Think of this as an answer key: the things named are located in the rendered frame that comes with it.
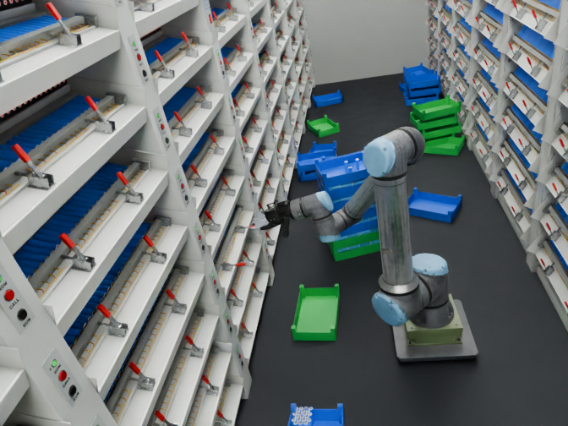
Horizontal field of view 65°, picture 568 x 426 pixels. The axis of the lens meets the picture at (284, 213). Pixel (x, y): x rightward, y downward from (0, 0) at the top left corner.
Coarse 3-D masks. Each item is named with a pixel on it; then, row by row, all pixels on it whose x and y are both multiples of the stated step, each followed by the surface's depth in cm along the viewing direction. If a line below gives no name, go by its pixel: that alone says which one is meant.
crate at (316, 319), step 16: (304, 288) 232; (320, 288) 230; (336, 288) 226; (304, 304) 229; (320, 304) 227; (336, 304) 218; (304, 320) 220; (320, 320) 218; (336, 320) 212; (304, 336) 208; (320, 336) 206
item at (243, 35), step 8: (224, 0) 236; (232, 0) 235; (240, 0) 235; (248, 16) 244; (248, 24) 242; (240, 32) 243; (248, 32) 243; (232, 40) 246; (240, 40) 246; (248, 40) 245; (256, 48) 255; (256, 64) 252; (248, 72) 255; (256, 72) 254; (264, 88) 266; (256, 104) 264; (264, 104) 264; (272, 128) 280; (264, 136) 275; (272, 160) 283; (272, 168) 286; (280, 168) 294; (280, 176) 292; (280, 184) 292; (280, 192) 295
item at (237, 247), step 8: (240, 200) 218; (248, 208) 220; (248, 216) 217; (248, 224) 211; (232, 240) 200; (240, 240) 201; (232, 248) 195; (240, 248) 196; (232, 256) 191; (240, 256) 198; (224, 272) 182; (232, 272) 183; (224, 280) 178; (224, 288) 168
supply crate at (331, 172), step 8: (360, 152) 244; (328, 160) 244; (336, 160) 244; (344, 160) 245; (352, 160) 246; (360, 160) 247; (320, 168) 245; (328, 168) 246; (336, 168) 244; (344, 168) 243; (352, 168) 241; (360, 168) 240; (320, 176) 232; (328, 176) 239; (336, 176) 227; (344, 176) 228; (352, 176) 229; (360, 176) 229; (368, 176) 230; (328, 184) 229; (336, 184) 229
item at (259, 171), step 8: (264, 144) 277; (272, 144) 277; (264, 152) 274; (272, 152) 277; (256, 160) 262; (264, 160) 262; (256, 168) 257; (264, 168) 258; (256, 176) 250; (264, 176) 251; (256, 184) 241; (256, 192) 236
